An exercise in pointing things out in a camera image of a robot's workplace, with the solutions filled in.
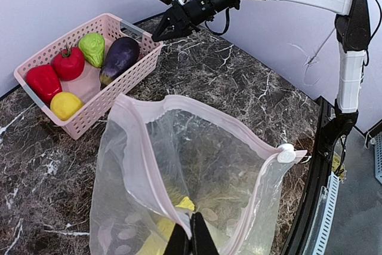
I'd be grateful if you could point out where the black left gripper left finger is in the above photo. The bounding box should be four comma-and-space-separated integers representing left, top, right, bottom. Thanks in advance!
165, 224, 190, 255

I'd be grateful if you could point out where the red toy tomato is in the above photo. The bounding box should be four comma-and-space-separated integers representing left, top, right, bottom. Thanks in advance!
52, 46, 85, 81

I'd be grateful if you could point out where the white slotted cable duct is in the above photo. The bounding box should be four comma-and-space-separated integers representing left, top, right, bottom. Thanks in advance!
313, 173, 340, 254

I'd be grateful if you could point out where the yellow toy lemon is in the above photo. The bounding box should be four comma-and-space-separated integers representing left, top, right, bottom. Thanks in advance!
50, 91, 84, 121

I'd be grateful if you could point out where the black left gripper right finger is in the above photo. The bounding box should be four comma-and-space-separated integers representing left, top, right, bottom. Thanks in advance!
190, 212, 219, 255

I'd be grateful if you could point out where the clear zip top bag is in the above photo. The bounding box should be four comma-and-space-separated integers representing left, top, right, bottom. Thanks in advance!
89, 95, 306, 254

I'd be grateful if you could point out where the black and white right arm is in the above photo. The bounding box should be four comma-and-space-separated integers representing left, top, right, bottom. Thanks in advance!
152, 0, 380, 160

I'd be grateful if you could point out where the green toy chayote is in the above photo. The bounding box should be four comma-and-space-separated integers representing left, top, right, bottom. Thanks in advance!
78, 33, 105, 68

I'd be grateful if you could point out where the pink perforated plastic basket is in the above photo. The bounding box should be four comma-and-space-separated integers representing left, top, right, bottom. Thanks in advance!
14, 13, 163, 140

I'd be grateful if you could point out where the black curved front rail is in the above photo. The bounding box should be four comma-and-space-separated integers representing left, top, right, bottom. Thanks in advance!
282, 96, 334, 255

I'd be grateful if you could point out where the red toy bell pepper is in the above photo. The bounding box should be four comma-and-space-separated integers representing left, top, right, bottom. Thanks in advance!
25, 64, 63, 105

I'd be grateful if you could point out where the yellow toy napa cabbage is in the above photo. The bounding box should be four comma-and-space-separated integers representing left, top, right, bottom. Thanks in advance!
140, 196, 196, 255

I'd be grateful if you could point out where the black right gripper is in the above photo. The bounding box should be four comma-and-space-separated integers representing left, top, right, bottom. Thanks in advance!
152, 0, 206, 42

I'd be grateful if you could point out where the purple toy eggplant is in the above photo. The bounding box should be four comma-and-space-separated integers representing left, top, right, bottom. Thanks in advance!
99, 36, 140, 87

